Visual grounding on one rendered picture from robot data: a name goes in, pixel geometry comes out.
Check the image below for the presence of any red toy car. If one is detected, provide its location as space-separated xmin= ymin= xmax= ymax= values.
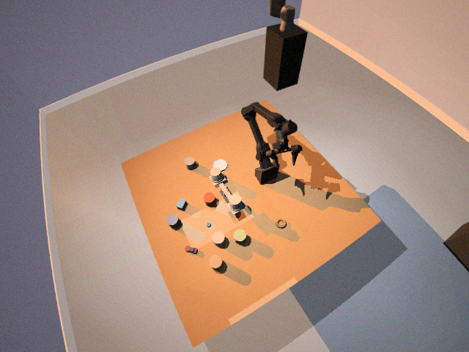
xmin=185 ymin=246 xmax=197 ymax=254

